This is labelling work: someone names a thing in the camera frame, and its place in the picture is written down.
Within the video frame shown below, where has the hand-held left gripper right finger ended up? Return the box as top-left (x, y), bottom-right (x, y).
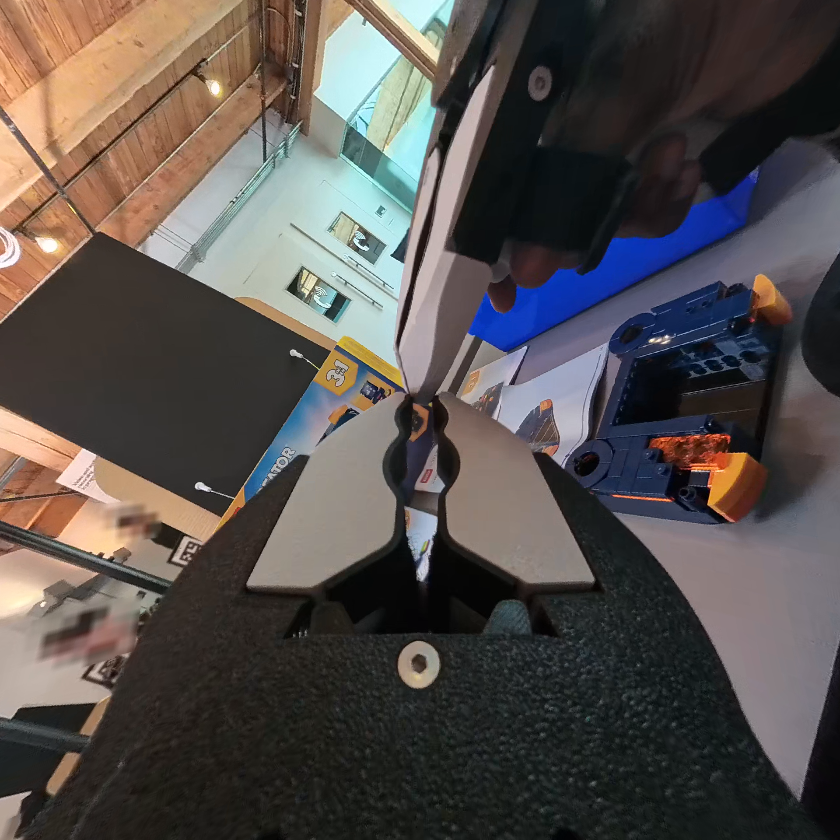
top-left (434, 392), bottom-right (596, 597)

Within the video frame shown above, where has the black display board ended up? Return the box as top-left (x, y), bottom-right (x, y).
top-left (0, 233), bottom-right (332, 519)

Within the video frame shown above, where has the blue box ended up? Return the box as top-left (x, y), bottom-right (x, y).
top-left (472, 169), bottom-right (760, 352)

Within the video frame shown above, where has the glass balcony railing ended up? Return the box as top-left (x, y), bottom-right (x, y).
top-left (340, 13), bottom-right (454, 198)

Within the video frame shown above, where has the dark blue toy brick model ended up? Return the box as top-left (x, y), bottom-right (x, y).
top-left (564, 274), bottom-right (795, 525)

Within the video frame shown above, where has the white paper notice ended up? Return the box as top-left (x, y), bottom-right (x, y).
top-left (56, 448), bottom-right (99, 503)

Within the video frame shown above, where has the black metal rail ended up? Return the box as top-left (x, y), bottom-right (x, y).
top-left (0, 520), bottom-right (173, 595)

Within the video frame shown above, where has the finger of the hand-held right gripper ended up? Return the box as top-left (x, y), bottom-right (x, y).
top-left (392, 146), bottom-right (442, 395)
top-left (398, 66), bottom-right (549, 400)

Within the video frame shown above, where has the toy brick set carton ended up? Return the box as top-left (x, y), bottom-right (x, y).
top-left (213, 336), bottom-right (454, 581)

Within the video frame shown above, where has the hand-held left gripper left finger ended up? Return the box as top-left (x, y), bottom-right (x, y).
top-left (246, 392), bottom-right (412, 597)

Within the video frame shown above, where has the person's right hand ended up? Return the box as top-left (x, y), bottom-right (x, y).
top-left (489, 0), bottom-right (840, 315)

